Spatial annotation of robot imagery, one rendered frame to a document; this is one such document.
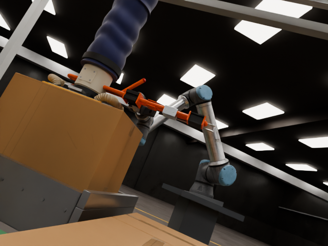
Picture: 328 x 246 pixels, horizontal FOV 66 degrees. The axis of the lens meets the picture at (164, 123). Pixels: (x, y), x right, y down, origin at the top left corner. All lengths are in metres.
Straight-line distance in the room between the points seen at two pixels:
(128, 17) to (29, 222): 1.09
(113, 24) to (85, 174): 0.81
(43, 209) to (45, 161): 0.27
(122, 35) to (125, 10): 0.14
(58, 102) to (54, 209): 0.50
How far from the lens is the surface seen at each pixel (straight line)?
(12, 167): 1.07
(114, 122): 1.09
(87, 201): 0.91
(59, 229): 0.66
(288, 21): 3.68
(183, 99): 1.89
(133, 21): 1.52
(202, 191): 1.96
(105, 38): 1.44
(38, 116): 1.26
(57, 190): 0.96
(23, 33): 4.41
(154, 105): 1.27
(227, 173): 1.85
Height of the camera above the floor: 0.72
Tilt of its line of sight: 13 degrees up
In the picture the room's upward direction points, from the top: 23 degrees clockwise
